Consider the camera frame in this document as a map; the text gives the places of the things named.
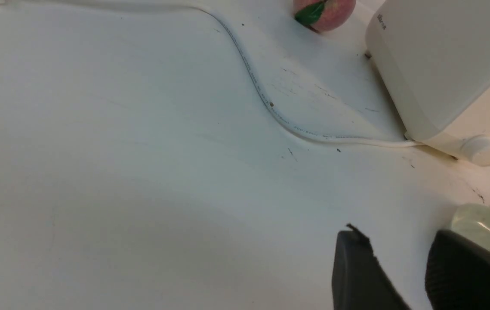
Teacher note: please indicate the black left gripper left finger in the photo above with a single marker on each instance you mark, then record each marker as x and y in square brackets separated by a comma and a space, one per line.
[359, 282]

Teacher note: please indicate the white two-slot toaster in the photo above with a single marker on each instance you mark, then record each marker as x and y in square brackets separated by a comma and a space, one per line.
[434, 58]

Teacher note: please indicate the pink peach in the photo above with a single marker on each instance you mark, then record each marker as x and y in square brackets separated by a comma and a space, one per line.
[323, 15]

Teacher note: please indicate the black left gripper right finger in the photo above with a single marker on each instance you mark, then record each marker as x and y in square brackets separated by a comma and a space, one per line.
[457, 273]

